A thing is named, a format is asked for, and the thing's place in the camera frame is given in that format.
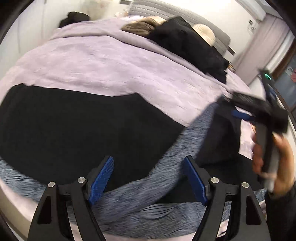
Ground grey quilted headboard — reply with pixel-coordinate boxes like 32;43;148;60
128;0;235;55

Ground black garment beside bed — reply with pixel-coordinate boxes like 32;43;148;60
58;11;90;28

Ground black clothes pile on bed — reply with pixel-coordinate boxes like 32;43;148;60
147;16;229;84

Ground lilac curtain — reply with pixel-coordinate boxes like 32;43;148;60
232;14;290;85

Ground lilac plush bed blanket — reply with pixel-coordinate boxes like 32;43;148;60
1;19;253;159

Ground round cream cushion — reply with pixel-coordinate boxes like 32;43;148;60
193;24;216;46

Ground dark framed window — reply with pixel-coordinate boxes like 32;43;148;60
272;39;296;118

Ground brown knitted garment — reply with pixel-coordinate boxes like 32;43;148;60
121;16;166;37

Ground black pants with patterned side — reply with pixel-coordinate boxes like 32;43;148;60
1;84;263;239

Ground person right hand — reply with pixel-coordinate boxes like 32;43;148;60
251;133;296;197

